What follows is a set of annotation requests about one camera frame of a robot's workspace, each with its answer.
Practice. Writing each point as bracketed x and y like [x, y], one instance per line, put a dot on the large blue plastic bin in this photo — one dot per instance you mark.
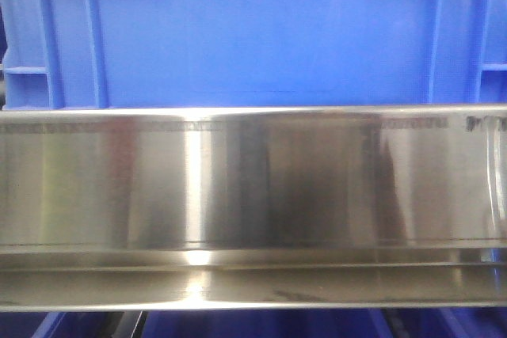
[234, 53]

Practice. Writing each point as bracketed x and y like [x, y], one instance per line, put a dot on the lower middle blue bin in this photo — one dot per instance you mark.
[267, 323]

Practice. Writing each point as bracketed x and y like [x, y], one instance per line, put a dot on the lower right blue bin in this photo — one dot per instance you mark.
[454, 322]

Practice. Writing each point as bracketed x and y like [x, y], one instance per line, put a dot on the lower left blue bin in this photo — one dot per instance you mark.
[26, 324]

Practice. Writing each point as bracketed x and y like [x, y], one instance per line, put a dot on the stainless steel shelf front rail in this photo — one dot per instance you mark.
[221, 208]

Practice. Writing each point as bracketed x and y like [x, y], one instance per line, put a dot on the lower metal divider rail left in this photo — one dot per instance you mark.
[127, 324]

